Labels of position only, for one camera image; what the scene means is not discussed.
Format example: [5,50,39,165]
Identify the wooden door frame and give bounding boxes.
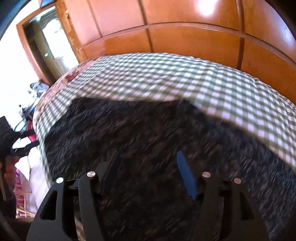
[16,1,79,86]

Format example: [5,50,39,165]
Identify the green checkered bed sheet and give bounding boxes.
[33,53,295,184]

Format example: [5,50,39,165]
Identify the dark leaf-print pants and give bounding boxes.
[44,98,295,240]

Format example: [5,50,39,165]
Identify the clutter pile beside bed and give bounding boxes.
[14,81,49,218]

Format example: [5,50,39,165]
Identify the left hand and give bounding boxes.
[1,155,20,185]

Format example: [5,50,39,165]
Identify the wooden wardrobe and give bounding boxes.
[56,0,295,101]

